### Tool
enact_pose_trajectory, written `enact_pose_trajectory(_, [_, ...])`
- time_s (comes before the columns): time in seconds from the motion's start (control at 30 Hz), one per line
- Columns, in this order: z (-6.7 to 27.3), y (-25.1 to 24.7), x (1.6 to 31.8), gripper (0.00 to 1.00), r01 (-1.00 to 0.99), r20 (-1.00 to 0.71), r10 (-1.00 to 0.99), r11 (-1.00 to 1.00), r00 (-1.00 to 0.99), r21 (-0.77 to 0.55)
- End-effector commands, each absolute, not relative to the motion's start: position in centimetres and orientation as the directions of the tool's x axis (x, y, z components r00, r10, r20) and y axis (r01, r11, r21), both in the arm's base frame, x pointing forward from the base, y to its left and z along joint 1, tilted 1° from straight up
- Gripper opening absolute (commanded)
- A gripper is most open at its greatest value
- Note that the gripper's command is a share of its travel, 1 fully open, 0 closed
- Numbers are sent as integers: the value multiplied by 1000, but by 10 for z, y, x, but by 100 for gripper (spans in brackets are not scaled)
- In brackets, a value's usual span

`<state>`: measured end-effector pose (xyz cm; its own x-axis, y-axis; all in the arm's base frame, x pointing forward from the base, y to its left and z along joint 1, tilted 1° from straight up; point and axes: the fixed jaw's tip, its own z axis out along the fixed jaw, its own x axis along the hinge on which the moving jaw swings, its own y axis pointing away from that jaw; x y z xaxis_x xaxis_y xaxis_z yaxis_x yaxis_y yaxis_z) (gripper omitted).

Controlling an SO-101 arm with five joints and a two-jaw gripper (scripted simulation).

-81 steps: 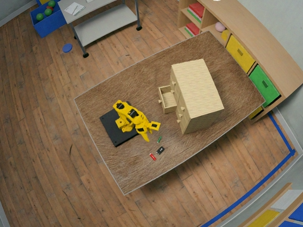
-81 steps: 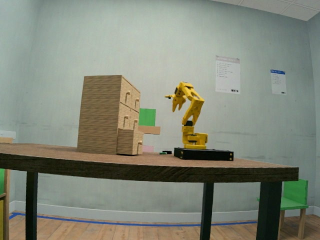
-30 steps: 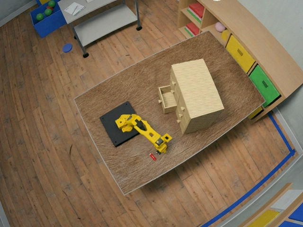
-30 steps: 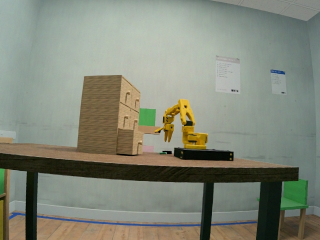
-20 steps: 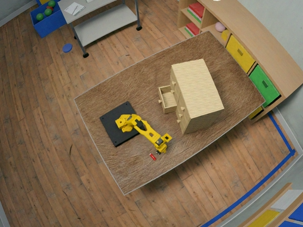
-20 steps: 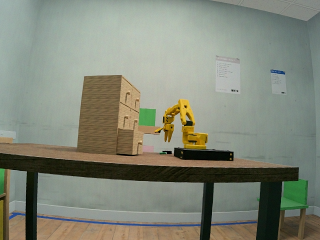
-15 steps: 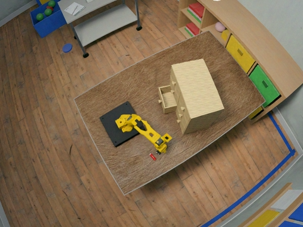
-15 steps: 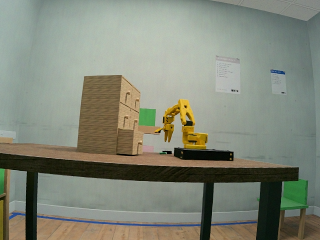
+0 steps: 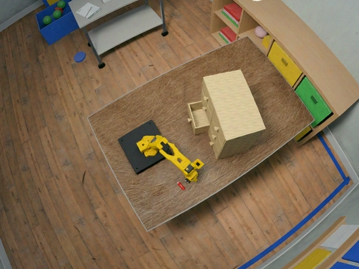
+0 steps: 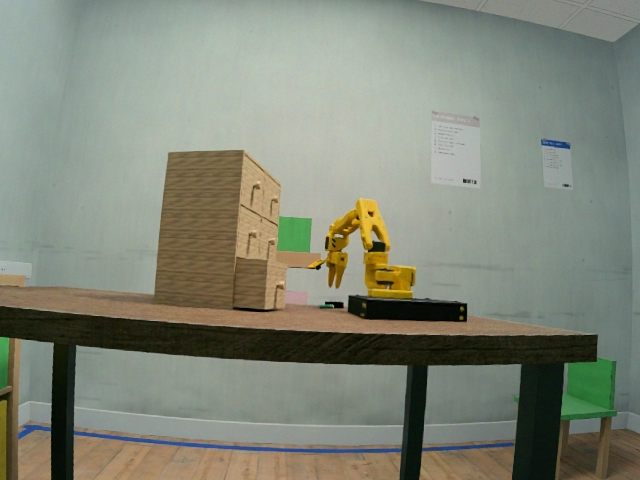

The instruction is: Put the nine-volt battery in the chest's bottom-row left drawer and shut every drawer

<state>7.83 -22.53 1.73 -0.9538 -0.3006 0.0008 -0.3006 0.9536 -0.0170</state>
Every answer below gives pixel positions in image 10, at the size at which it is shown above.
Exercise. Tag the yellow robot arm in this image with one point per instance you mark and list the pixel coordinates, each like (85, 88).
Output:
(375, 259)

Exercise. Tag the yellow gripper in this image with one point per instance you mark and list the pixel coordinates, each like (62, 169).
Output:
(336, 262)

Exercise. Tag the wooden chest of drawers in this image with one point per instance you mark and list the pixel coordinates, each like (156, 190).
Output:
(197, 247)

